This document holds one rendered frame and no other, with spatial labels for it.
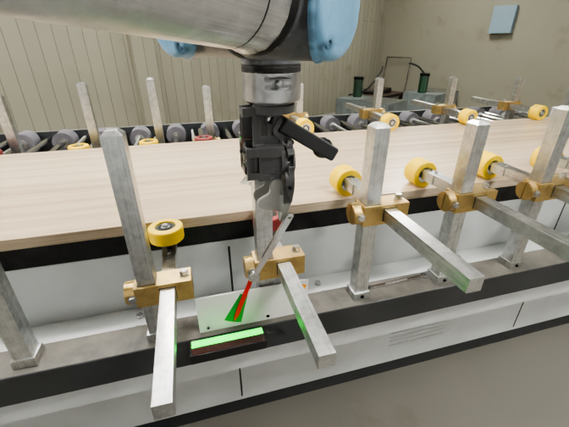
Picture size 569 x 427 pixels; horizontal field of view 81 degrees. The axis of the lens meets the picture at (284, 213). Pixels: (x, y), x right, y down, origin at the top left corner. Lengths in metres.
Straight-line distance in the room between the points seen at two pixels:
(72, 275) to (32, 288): 0.10
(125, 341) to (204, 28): 0.73
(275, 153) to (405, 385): 1.32
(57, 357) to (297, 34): 0.80
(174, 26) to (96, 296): 0.89
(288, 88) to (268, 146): 0.09
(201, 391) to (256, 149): 1.01
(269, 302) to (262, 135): 0.42
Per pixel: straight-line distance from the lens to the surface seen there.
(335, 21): 0.33
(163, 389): 0.58
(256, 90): 0.52
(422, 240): 0.69
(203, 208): 0.92
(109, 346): 0.88
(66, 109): 4.60
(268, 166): 0.55
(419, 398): 1.66
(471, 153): 0.88
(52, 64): 4.55
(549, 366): 2.04
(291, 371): 1.40
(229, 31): 0.27
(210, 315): 0.81
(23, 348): 0.89
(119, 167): 0.64
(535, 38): 7.46
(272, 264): 0.75
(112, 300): 1.07
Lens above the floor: 1.30
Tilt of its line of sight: 27 degrees down
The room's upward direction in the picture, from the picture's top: straight up
